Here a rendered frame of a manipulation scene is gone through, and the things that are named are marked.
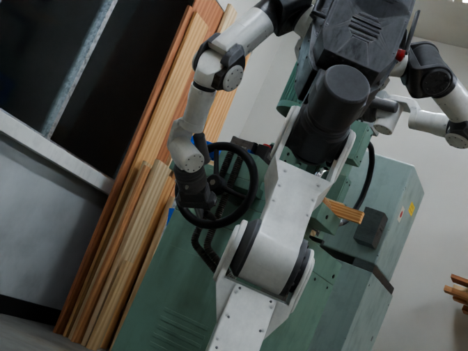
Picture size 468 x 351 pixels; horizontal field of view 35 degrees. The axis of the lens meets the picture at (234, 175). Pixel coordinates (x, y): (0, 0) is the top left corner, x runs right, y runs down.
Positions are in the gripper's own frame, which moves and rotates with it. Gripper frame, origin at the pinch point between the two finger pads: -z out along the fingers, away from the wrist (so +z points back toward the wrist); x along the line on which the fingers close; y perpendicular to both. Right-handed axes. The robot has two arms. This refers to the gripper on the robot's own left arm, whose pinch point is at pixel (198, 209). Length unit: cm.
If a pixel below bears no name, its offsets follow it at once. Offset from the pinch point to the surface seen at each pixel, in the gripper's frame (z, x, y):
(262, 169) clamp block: -7.6, 13.2, 27.4
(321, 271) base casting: -55, 30, 25
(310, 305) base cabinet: -63, 26, 16
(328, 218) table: -21.8, 35.1, 20.5
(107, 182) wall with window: -106, -104, 118
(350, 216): -25, 42, 25
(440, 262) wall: -214, 72, 173
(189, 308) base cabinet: -36.0, -7.4, -10.3
